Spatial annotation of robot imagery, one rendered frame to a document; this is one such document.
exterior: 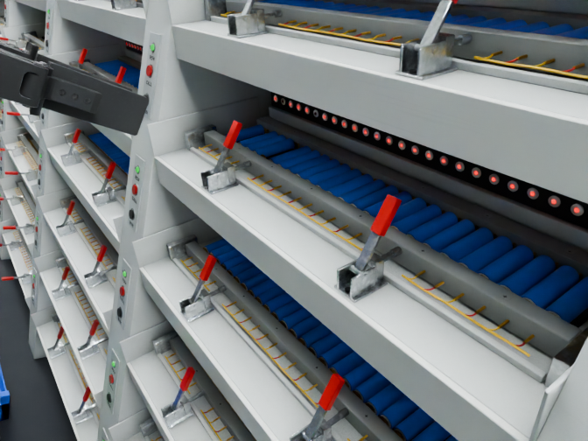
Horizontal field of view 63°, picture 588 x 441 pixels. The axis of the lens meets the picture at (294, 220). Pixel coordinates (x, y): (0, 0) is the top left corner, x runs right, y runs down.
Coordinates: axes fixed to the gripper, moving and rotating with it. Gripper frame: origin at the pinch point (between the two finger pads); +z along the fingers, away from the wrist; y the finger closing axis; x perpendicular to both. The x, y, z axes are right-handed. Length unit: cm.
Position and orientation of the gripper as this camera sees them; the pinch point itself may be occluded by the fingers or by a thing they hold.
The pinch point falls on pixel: (89, 96)
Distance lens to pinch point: 39.0
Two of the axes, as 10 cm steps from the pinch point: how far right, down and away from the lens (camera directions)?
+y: 5.9, 3.9, -7.1
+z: 7.1, 1.7, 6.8
